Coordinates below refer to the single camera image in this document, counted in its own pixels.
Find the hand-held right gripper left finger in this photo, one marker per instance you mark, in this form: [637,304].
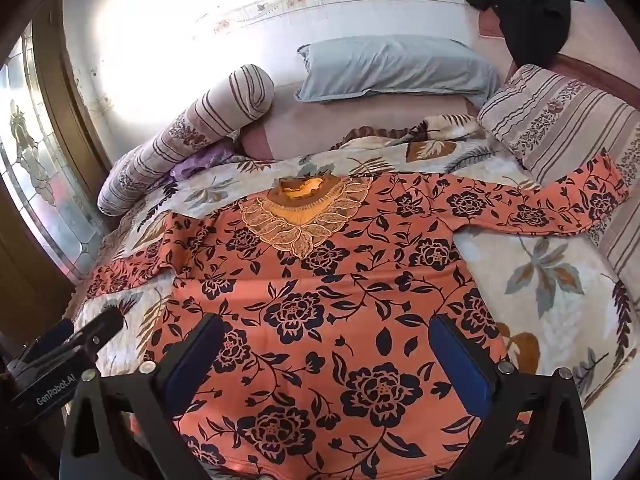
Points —
[186,372]

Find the orange floral shirt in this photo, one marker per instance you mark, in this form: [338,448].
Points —
[325,285]

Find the leaf print blanket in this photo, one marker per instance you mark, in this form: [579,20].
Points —
[550,270]

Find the pink headboard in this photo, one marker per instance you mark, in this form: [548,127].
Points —
[595,35]

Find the wooden stained glass door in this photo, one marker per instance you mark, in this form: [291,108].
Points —
[45,160]

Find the black cloth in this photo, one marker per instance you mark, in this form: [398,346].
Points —
[535,20]

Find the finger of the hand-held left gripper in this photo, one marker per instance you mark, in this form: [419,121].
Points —
[100,330]
[50,337]

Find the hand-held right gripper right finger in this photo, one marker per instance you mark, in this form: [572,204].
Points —
[457,360]

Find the striped floral pillow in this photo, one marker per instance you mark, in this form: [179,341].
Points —
[560,115]

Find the purple cloth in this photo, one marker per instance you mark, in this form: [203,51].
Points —
[205,160]

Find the striped bolster pillow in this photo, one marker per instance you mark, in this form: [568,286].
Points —
[200,120]

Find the pink bed sheet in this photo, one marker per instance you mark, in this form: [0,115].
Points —
[320,125]

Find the grey pillow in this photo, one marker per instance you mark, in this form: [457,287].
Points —
[395,67]

